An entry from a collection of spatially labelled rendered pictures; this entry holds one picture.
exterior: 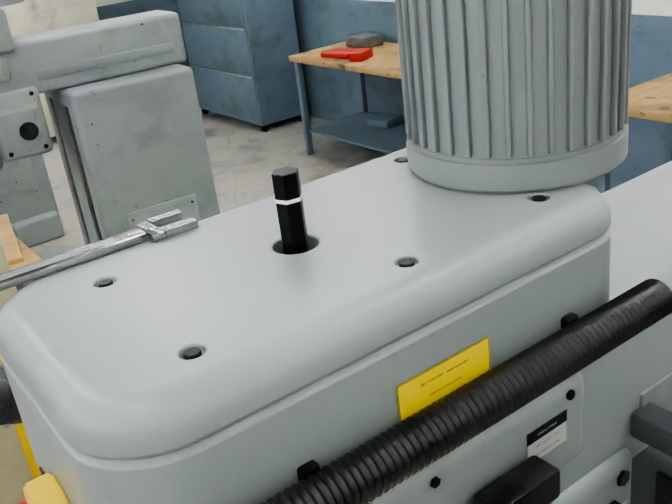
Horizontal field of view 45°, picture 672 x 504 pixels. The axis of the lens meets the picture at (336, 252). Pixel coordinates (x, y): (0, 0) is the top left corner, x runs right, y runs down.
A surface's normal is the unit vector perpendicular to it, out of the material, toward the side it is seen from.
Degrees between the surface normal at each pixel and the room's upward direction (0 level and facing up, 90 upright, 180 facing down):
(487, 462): 90
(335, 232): 0
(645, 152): 90
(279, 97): 90
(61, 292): 0
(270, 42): 90
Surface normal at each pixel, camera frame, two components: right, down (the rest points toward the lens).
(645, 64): -0.80, 0.33
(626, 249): -0.12, -0.90
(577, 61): 0.38, 0.34
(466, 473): 0.59, 0.27
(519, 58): -0.10, 0.42
